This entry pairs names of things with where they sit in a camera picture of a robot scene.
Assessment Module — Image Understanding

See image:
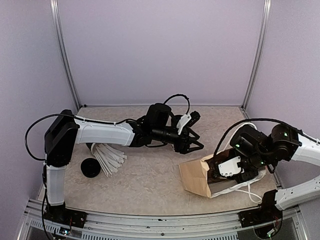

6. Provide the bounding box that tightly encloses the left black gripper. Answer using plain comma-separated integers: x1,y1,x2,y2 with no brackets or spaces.
153,125,205,155

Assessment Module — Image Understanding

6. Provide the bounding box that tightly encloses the brown paper bag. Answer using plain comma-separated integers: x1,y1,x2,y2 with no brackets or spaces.
178,139,267,204

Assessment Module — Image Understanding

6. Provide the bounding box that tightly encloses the bundle of white straws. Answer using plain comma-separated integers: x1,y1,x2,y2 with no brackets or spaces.
92,143,127,178

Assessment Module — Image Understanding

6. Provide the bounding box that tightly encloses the black cup holding straws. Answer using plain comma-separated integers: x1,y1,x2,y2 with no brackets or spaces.
86,143,96,154

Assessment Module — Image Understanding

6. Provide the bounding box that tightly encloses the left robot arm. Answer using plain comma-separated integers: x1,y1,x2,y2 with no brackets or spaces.
44,103,204,223

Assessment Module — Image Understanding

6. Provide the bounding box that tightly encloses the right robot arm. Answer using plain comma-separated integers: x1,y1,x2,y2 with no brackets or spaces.
230,124,320,210

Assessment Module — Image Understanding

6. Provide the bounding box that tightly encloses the stack of black lids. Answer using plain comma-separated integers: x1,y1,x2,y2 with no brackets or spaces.
80,158,101,178

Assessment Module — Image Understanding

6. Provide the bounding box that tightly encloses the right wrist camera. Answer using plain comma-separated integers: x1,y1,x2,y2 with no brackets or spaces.
216,155,244,179

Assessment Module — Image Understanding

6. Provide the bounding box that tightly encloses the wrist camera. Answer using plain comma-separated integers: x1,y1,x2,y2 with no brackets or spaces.
216,155,244,179
176,111,201,135

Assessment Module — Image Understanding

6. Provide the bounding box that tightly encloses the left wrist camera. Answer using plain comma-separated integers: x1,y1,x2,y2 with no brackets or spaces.
176,111,201,135

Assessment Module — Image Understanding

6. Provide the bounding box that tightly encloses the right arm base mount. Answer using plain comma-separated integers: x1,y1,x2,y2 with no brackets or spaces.
238,207,283,228

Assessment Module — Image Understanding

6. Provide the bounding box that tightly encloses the front aluminium frame rail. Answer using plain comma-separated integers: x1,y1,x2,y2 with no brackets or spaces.
17,207,308,240

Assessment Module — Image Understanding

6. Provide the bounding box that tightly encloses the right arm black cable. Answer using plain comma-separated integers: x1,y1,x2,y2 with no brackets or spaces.
213,117,320,161

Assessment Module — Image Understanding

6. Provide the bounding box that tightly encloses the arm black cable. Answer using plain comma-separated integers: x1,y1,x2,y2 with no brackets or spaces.
24,93,191,162
213,117,320,161

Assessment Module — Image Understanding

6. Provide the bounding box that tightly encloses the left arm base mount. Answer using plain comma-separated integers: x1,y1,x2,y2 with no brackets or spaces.
43,205,87,229

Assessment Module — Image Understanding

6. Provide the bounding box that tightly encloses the right aluminium corner post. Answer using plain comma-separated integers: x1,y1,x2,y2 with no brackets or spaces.
241,0,272,111

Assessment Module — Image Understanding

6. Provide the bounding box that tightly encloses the aluminium corner post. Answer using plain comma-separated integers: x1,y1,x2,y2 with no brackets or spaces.
241,0,272,111
50,0,82,111

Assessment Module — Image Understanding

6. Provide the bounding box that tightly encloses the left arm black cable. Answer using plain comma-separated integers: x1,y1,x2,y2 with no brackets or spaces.
24,93,191,162

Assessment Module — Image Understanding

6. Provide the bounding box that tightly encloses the left aluminium corner post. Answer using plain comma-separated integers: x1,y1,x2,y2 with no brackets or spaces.
50,0,82,111

